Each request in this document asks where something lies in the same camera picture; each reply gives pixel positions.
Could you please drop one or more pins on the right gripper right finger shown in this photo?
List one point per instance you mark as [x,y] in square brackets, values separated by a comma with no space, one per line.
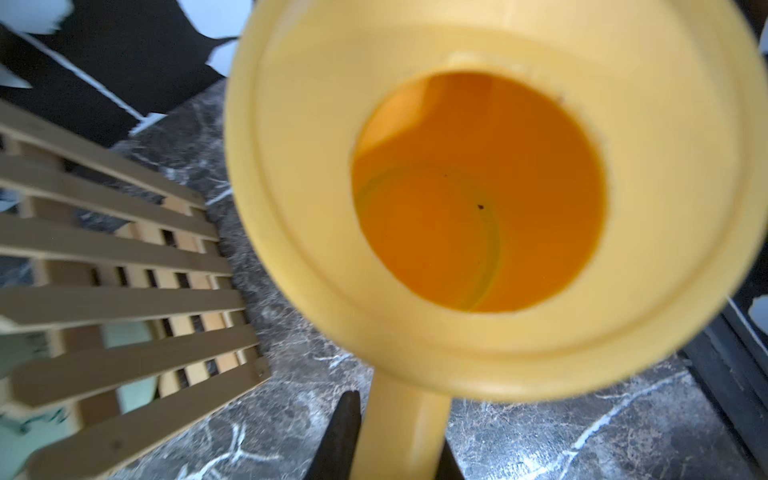
[448,468]

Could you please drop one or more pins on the green watering can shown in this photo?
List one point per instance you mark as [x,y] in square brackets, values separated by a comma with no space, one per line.
[39,395]

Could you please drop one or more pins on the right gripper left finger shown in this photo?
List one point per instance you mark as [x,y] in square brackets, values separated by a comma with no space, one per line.
[334,456]

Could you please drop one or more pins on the yellow watering can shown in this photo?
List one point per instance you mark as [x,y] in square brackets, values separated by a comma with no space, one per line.
[512,201]

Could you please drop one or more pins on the wooden slatted shelf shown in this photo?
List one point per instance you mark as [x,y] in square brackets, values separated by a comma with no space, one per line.
[125,264]

